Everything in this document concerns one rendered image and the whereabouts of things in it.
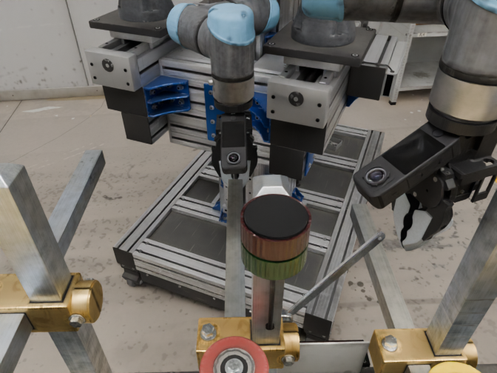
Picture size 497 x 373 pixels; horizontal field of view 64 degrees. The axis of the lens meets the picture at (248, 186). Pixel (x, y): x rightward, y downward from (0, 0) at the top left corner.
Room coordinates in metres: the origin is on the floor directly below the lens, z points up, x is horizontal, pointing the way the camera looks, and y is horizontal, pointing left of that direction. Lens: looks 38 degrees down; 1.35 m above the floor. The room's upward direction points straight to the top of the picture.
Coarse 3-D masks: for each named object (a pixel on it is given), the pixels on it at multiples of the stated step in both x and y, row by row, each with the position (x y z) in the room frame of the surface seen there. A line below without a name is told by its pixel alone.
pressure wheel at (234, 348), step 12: (216, 348) 0.25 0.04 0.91; (228, 348) 0.25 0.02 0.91; (240, 348) 0.25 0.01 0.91; (252, 348) 0.25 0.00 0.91; (204, 360) 0.24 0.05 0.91; (216, 360) 0.24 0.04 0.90; (228, 360) 0.24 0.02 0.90; (240, 360) 0.24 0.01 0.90; (252, 360) 0.24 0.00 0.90; (264, 360) 0.24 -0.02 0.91; (204, 372) 0.22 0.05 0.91; (216, 372) 0.23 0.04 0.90; (228, 372) 0.22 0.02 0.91; (240, 372) 0.22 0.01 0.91; (252, 372) 0.23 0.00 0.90; (264, 372) 0.22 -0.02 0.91
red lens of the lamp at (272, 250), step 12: (240, 216) 0.25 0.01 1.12; (240, 228) 0.25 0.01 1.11; (252, 240) 0.23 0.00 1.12; (264, 240) 0.22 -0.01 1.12; (276, 240) 0.22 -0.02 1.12; (288, 240) 0.22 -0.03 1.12; (300, 240) 0.23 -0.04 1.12; (252, 252) 0.23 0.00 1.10; (264, 252) 0.22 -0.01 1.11; (276, 252) 0.22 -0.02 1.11; (288, 252) 0.22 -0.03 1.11; (300, 252) 0.23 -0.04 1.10
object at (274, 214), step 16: (256, 208) 0.26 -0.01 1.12; (272, 208) 0.26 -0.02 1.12; (288, 208) 0.26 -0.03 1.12; (304, 208) 0.26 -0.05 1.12; (256, 224) 0.24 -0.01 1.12; (272, 224) 0.24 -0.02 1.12; (288, 224) 0.24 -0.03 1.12; (304, 224) 0.24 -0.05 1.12; (272, 288) 0.26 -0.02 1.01; (272, 304) 0.27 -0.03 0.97; (272, 320) 0.27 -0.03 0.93
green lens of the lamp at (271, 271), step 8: (240, 240) 0.25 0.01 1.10; (248, 256) 0.23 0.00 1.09; (256, 256) 0.23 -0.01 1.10; (296, 256) 0.23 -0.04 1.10; (304, 256) 0.23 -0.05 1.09; (248, 264) 0.23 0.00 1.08; (256, 264) 0.22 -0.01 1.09; (264, 264) 0.22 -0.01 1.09; (272, 264) 0.22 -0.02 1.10; (280, 264) 0.22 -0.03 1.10; (288, 264) 0.22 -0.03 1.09; (296, 264) 0.22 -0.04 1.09; (304, 264) 0.24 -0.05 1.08; (256, 272) 0.22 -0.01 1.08; (264, 272) 0.22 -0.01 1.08; (272, 272) 0.22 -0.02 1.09; (280, 272) 0.22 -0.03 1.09; (288, 272) 0.22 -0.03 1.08; (296, 272) 0.23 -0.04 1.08
